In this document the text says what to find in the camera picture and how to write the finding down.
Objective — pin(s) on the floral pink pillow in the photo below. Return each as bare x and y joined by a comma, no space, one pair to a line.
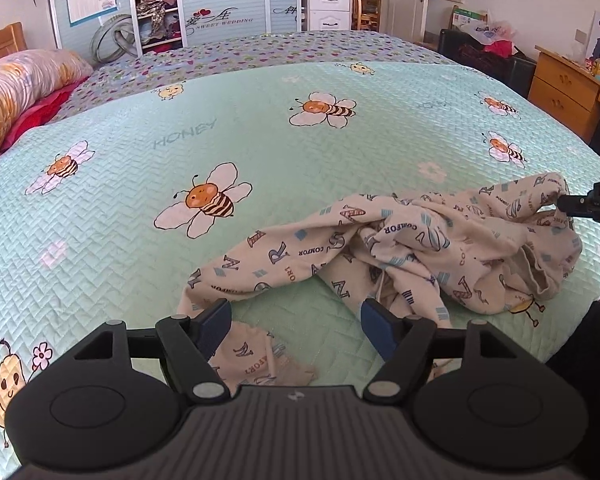
20,85

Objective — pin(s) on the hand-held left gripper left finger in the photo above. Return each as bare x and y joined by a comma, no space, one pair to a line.
215,322

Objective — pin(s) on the wooden desk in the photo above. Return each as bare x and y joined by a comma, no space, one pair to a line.
560,85

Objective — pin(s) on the letter-print white shirt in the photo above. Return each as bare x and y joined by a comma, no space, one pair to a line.
405,240

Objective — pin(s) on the green white cardboard box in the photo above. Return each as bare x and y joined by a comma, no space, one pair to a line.
462,17

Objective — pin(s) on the pile of clothes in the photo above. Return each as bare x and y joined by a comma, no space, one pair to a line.
155,10

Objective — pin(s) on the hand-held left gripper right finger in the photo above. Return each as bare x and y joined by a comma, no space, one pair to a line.
377,327

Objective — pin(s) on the electric fan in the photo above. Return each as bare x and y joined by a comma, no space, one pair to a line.
130,35

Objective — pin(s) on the wooden chair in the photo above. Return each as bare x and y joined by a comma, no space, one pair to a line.
367,12

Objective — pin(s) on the white plastic bag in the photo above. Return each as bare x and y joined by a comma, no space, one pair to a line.
485,32

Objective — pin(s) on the red bed cloth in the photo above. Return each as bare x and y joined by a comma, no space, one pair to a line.
35,115

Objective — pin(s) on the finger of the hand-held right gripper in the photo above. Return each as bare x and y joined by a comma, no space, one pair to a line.
575,204

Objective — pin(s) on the wooden headboard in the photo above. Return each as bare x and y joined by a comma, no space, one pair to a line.
5,42

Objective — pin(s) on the bee-print green blanket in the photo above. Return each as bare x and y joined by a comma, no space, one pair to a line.
130,185

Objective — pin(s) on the black armchair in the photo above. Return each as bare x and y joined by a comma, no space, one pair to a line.
520,75

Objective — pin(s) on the white drawer cabinet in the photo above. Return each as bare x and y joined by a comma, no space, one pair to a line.
330,5

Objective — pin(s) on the white door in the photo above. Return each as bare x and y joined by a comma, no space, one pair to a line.
405,0

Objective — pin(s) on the wall switch plate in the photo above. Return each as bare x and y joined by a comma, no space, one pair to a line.
581,35

